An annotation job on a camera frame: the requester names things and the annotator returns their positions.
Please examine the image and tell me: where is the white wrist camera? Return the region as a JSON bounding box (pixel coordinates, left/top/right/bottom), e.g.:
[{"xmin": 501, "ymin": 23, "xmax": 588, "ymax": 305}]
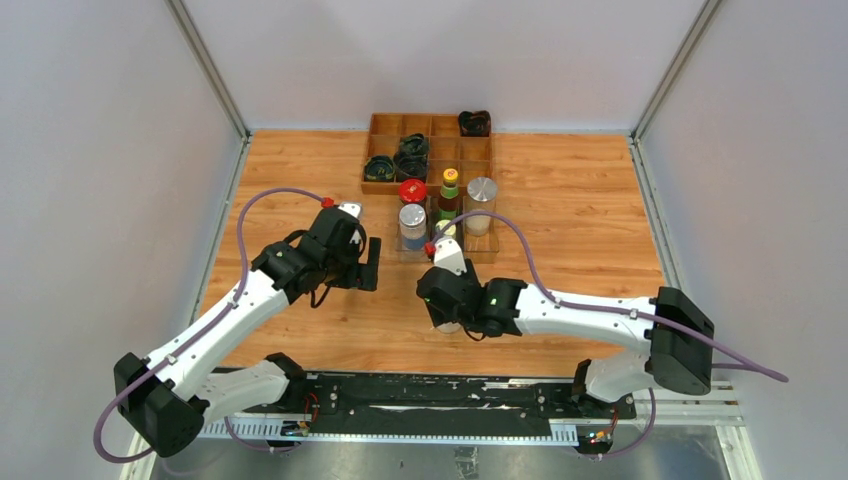
[
  {"xmin": 433, "ymin": 237, "xmax": 467, "ymax": 276},
  {"xmin": 338, "ymin": 202, "xmax": 364, "ymax": 221}
]

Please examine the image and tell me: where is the black coil lower middle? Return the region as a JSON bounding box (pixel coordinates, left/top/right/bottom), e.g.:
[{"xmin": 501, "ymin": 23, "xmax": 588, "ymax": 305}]
[{"xmin": 393, "ymin": 152, "xmax": 429, "ymax": 183}]

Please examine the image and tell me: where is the silver lid spice jar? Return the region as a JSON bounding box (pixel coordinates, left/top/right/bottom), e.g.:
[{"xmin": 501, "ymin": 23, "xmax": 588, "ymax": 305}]
[{"xmin": 398, "ymin": 204, "xmax": 428, "ymax": 251}]

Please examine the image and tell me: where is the black coil top right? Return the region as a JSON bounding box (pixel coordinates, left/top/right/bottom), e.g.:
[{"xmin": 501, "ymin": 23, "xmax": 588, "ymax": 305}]
[{"xmin": 457, "ymin": 110, "xmax": 492, "ymax": 138}]

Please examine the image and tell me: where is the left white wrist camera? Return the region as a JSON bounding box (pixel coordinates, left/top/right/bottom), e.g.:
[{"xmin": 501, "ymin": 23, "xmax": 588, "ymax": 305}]
[{"xmin": 338, "ymin": 202, "xmax": 364, "ymax": 221}]

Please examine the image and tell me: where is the large silver lid jar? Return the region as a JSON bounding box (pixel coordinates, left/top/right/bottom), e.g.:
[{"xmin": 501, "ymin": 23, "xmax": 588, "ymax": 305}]
[{"xmin": 464, "ymin": 176, "xmax": 498, "ymax": 236}]

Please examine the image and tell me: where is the clear plastic organizer bin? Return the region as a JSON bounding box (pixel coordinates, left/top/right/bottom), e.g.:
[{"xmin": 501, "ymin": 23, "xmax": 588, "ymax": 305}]
[{"xmin": 395, "ymin": 196, "xmax": 500, "ymax": 265}]

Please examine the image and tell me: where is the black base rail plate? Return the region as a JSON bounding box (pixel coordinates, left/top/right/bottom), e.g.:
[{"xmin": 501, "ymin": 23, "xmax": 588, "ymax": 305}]
[{"xmin": 192, "ymin": 368, "xmax": 737, "ymax": 446}]

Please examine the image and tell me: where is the yellow lid spice jar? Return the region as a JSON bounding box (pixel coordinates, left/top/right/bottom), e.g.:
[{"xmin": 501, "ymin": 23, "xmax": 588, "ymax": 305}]
[{"xmin": 433, "ymin": 219, "xmax": 457, "ymax": 239}]

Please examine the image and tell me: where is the red lid chili jar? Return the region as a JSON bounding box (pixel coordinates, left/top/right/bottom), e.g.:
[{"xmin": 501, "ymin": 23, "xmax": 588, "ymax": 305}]
[{"xmin": 398, "ymin": 178, "xmax": 428, "ymax": 208}]

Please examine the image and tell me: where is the wooden compartment tray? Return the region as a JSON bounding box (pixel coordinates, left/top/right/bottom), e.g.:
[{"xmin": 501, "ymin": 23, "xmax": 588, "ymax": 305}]
[{"xmin": 359, "ymin": 112, "xmax": 496, "ymax": 195}]

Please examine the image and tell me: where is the black lid grinder jar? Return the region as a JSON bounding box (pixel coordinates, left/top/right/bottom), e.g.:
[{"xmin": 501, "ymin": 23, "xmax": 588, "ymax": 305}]
[{"xmin": 436, "ymin": 322, "xmax": 462, "ymax": 335}]

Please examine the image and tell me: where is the yellow cap sauce bottle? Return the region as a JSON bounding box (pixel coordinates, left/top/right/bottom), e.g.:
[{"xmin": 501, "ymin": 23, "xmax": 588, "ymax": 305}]
[{"xmin": 437, "ymin": 168, "xmax": 460, "ymax": 221}]

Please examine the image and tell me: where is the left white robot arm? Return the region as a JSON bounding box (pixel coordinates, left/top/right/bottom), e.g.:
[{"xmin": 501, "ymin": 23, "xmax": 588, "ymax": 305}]
[{"xmin": 108, "ymin": 202, "xmax": 381, "ymax": 458}]

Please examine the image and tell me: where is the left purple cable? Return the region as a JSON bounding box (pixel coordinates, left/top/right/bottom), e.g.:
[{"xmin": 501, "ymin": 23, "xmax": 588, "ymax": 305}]
[{"xmin": 92, "ymin": 188, "xmax": 335, "ymax": 464}]

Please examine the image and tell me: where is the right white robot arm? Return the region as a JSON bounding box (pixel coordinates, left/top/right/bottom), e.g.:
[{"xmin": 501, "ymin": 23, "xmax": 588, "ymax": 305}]
[{"xmin": 416, "ymin": 263, "xmax": 715, "ymax": 418}]

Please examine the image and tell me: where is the black green coil middle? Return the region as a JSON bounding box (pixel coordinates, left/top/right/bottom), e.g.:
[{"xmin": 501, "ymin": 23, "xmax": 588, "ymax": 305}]
[{"xmin": 397, "ymin": 133, "xmax": 430, "ymax": 157}]

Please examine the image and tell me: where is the purple cable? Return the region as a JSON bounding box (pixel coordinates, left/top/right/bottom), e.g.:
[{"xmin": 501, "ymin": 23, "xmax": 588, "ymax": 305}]
[
  {"xmin": 92, "ymin": 188, "xmax": 335, "ymax": 464},
  {"xmin": 423, "ymin": 211, "xmax": 790, "ymax": 461}
]

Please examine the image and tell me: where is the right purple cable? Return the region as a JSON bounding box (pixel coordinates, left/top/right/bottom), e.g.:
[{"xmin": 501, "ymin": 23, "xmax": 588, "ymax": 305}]
[{"xmin": 423, "ymin": 211, "xmax": 790, "ymax": 461}]

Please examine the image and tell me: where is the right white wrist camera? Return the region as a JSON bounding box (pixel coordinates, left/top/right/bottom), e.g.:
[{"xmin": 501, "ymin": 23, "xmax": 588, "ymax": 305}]
[{"xmin": 433, "ymin": 237, "xmax": 467, "ymax": 276}]

